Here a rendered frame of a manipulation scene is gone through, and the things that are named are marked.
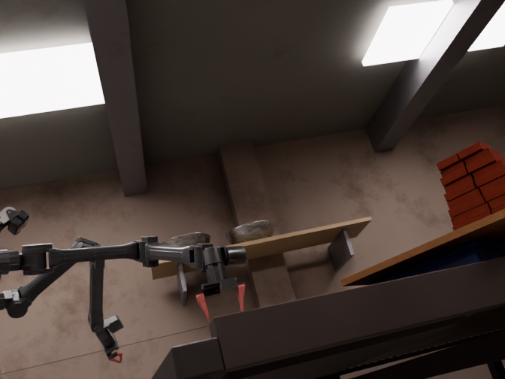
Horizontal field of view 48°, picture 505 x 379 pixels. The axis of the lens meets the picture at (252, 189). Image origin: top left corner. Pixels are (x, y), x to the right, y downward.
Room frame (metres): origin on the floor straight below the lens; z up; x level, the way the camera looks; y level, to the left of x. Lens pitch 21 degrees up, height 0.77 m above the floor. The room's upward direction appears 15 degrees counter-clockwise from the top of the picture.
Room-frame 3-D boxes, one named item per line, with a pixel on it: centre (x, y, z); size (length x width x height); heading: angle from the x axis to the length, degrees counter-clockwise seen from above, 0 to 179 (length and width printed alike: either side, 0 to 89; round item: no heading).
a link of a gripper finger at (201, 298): (1.62, 0.20, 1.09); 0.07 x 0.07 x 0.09; 10
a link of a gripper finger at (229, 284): (1.63, 0.13, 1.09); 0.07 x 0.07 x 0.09; 10
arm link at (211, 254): (1.63, 0.16, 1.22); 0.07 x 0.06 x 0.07; 120
